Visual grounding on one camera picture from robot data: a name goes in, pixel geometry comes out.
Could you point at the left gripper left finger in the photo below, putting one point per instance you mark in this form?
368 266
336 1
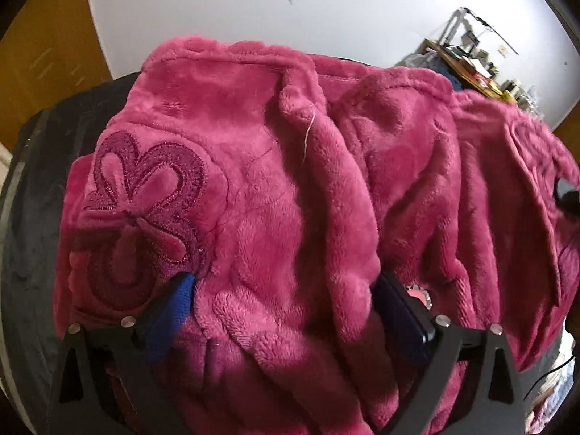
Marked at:
104 382

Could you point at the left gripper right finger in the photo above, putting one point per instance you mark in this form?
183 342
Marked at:
490 400

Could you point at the pink fleece garment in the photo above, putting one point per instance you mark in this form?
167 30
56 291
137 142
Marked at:
285 183

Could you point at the wooden desk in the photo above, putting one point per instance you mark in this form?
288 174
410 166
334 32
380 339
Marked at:
470 74

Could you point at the white plastic bag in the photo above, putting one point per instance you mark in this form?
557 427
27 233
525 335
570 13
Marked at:
415 61

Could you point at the black bed cover sheet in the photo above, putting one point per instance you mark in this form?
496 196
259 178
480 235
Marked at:
31 207

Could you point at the cream curtain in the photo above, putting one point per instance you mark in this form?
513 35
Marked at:
5 161

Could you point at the brown wooden door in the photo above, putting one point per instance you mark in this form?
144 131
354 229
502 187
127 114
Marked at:
48 53

